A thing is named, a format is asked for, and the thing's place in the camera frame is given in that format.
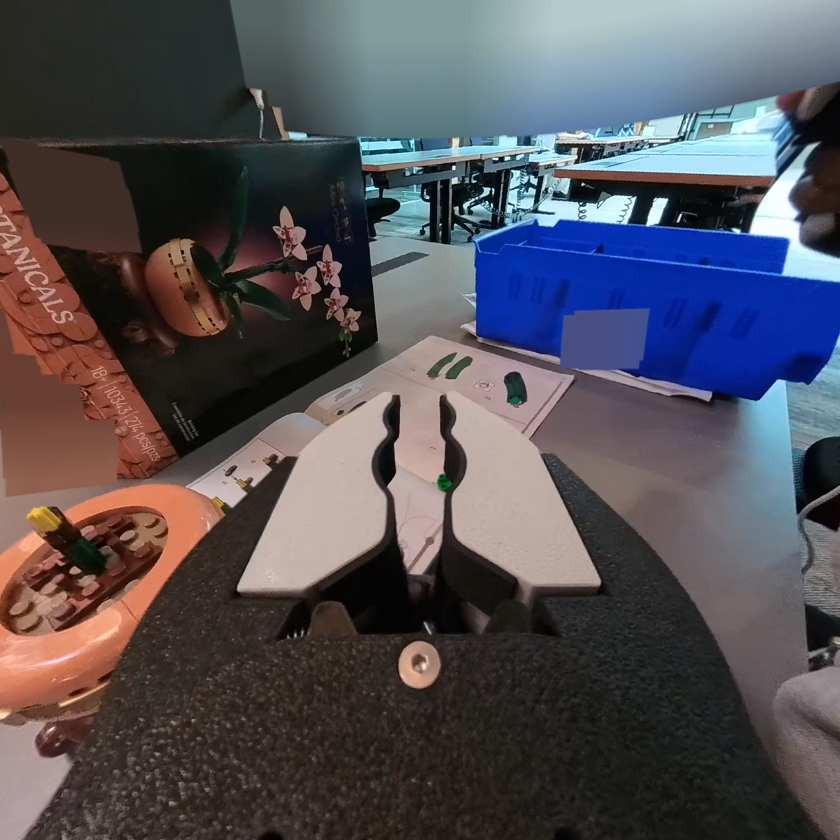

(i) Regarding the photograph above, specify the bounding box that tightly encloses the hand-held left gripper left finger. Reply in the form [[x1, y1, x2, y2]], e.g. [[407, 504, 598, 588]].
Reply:
[[236, 392, 408, 601]]

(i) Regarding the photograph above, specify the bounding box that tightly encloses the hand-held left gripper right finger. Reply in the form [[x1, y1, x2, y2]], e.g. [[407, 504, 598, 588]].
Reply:
[[438, 392, 602, 603]]

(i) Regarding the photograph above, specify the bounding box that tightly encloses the wide orange-edged office table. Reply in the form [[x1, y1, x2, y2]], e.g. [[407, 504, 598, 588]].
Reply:
[[554, 136, 783, 232]]

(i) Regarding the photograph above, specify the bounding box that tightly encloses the white instruction booklet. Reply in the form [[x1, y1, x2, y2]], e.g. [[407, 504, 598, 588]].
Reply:
[[187, 336, 575, 572]]

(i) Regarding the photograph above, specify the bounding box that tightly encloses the white paper sheet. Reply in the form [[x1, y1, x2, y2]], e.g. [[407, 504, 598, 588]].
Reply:
[[459, 292, 714, 403]]

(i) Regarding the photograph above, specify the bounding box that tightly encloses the blue plastic bin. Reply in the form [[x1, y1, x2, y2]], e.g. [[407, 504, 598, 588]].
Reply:
[[472, 218, 840, 403]]

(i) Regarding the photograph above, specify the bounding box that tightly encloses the black office chair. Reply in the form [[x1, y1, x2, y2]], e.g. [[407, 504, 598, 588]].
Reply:
[[420, 172, 488, 238], [364, 174, 403, 238]]

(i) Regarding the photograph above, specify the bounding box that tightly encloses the dark flower print set box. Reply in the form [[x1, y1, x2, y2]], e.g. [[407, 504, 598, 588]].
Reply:
[[0, 134, 379, 481]]

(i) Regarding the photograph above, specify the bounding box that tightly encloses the black chair armrest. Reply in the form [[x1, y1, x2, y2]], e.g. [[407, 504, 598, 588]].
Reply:
[[794, 436, 840, 534]]

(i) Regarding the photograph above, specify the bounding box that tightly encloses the pink brick flower pot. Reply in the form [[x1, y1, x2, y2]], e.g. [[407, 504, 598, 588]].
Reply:
[[0, 484, 227, 756]]

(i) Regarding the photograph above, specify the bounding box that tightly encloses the long orange-edged office table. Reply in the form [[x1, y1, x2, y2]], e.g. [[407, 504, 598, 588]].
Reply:
[[361, 146, 547, 238]]

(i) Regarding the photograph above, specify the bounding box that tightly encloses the person's pale grey clothing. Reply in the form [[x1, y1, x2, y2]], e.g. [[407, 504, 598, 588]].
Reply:
[[773, 669, 840, 840]]

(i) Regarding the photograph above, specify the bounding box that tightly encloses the white cable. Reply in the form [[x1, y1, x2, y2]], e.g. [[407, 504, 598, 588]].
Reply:
[[796, 484, 840, 573]]

